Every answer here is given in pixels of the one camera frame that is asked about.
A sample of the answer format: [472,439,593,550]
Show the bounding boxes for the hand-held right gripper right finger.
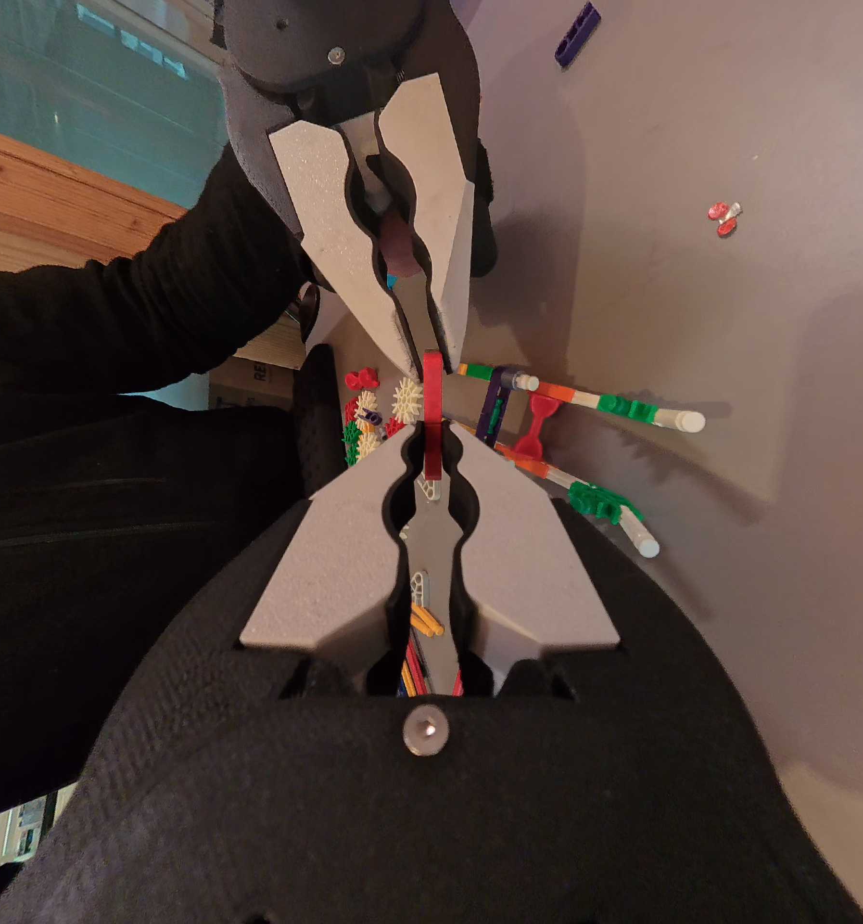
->
[441,422,622,695]

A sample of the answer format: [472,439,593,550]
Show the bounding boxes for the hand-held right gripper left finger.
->
[240,421,427,661]

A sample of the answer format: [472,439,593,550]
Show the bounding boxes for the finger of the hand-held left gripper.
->
[376,71,477,352]
[267,123,423,374]

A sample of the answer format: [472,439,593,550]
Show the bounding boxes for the toy rail assembly with spool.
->
[460,396,662,559]

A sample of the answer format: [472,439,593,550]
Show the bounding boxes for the person's left forearm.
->
[0,141,318,396]

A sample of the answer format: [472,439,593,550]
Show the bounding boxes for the person's left hand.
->
[381,215,414,277]

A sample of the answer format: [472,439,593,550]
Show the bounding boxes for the black perforated panel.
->
[291,343,350,493]

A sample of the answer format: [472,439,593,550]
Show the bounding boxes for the brown cardboard box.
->
[208,354,310,413]

